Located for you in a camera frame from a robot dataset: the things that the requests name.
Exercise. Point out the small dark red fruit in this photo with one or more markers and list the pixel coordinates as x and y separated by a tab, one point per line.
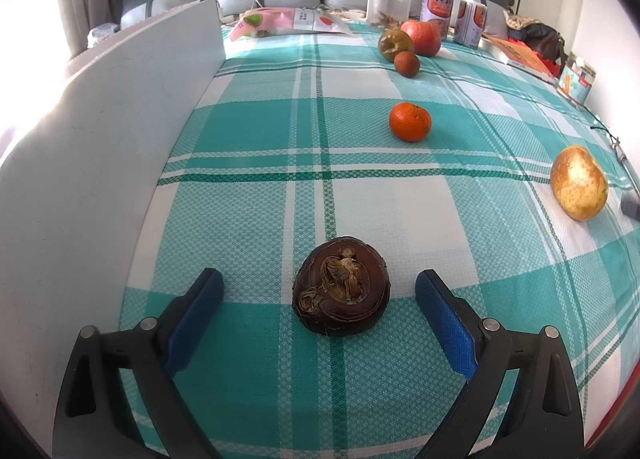
406	65

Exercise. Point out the orange mandarin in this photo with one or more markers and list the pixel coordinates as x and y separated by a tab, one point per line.
410	122

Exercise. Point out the white cardboard box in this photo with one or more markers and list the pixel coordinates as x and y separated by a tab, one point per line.
100	164

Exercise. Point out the pink snack packet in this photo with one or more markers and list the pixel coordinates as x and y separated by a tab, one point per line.
260	24

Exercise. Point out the printed drink can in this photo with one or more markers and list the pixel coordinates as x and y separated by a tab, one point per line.
470	23
436	6

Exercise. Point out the red apple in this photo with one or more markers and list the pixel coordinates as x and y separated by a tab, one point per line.
421	38

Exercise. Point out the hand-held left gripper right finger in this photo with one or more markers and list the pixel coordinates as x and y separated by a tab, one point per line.
447	324

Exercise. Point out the clear jar with black lid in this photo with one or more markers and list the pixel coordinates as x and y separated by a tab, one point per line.
389	1

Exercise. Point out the beige patterned cloth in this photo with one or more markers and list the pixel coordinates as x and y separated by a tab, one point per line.
516	21

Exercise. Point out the colourful carton at right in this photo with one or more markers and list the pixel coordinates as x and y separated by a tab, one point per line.
576	79

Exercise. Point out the dark bag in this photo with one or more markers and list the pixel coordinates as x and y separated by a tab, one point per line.
542	36

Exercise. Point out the yellow pear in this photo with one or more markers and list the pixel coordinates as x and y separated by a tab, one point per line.
579	182

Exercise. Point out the teal checked blanket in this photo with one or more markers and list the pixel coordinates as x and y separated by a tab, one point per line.
350	164

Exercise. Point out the green-brown round fruit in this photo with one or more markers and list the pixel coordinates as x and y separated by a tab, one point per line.
395	45

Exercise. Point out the orange book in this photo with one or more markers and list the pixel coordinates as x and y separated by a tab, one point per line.
520	56

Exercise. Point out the white snack packet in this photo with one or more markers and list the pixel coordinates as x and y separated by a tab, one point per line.
322	21

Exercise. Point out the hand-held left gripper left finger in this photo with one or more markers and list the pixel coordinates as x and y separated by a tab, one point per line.
192	324

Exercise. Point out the red cloth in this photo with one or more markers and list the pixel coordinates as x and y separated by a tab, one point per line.
550	66

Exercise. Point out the dark brown water chestnut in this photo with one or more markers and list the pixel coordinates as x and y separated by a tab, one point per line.
340	289

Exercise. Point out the clear plastic snack bag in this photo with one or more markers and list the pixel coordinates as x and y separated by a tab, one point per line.
104	34

